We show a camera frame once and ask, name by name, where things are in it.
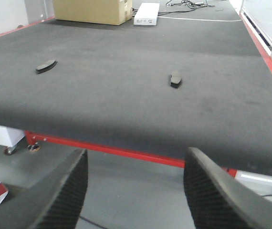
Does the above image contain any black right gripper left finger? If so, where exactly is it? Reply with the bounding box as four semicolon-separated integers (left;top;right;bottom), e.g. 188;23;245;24
0;149;88;229

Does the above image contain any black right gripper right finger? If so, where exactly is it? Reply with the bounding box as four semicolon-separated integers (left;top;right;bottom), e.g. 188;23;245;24
183;147;272;229

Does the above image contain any brake pad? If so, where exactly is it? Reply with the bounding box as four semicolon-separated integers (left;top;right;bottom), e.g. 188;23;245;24
170;71;182;89
35;60;58;74

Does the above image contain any dark conveyor belt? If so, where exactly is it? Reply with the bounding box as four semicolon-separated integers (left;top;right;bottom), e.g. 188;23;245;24
0;0;272;179

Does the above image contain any white side panel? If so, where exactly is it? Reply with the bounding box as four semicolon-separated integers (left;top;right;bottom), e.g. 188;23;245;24
230;0;272;59

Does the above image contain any long white box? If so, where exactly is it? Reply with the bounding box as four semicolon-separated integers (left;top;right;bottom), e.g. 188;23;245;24
134;2;160;26

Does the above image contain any cardboard box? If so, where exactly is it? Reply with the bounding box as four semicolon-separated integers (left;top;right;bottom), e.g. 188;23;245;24
53;0;133;25

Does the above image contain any red conveyor frame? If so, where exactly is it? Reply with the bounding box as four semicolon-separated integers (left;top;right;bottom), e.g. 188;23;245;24
0;11;272;178

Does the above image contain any black floor cable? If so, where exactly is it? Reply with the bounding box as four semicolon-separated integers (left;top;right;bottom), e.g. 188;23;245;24
157;0;225;16

